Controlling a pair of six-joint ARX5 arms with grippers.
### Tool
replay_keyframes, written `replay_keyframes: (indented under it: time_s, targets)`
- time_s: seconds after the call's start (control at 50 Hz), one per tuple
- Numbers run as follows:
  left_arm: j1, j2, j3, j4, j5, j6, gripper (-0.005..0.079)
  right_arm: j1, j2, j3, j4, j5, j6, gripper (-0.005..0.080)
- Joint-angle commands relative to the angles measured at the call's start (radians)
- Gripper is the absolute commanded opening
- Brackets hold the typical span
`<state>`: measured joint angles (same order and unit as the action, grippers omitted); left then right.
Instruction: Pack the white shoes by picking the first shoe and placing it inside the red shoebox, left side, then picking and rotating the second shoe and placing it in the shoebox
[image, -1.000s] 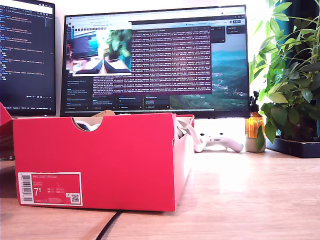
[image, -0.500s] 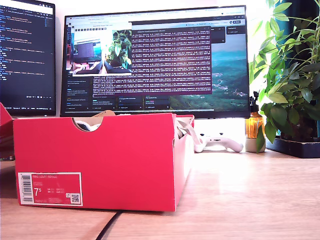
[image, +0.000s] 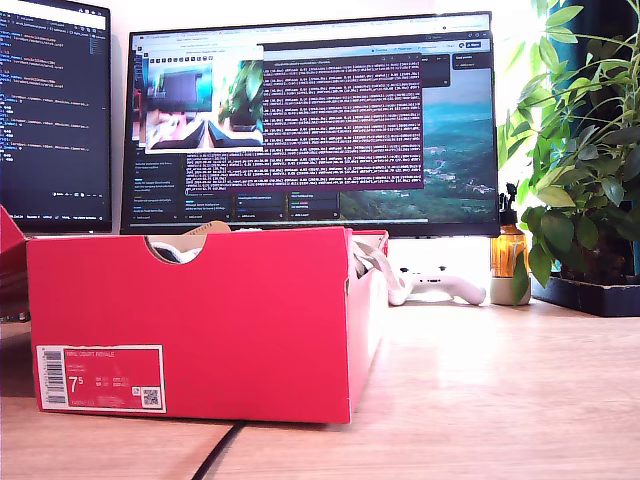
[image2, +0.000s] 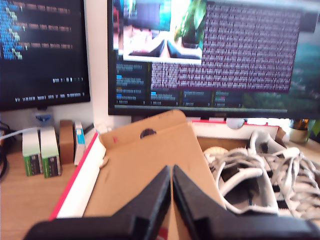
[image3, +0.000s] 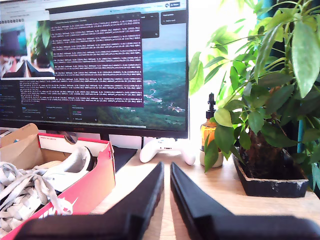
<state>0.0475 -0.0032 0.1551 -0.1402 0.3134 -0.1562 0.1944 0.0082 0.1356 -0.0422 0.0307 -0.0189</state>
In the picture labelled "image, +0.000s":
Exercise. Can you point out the red cardboard shoebox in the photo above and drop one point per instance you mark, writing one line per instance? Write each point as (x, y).
(200, 325)

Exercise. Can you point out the brown cardboard piece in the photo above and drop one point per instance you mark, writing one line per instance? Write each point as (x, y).
(210, 228)

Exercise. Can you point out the white game controller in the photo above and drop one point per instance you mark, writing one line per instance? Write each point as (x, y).
(450, 287)

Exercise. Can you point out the wide black computer monitor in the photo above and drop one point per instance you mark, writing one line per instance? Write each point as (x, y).
(450, 150)

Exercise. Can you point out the amber pump bottle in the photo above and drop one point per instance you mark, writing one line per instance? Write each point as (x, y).
(505, 250)

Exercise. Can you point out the small white pot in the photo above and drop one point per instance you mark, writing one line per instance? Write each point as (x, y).
(500, 290)

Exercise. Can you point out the green leafy houseplant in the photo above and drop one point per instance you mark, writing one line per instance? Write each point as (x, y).
(590, 165)

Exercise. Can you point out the black rectangular planter tray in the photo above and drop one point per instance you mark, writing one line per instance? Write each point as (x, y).
(600, 300)

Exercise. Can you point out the dark teal curtain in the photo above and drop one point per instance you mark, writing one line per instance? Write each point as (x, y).
(595, 15)

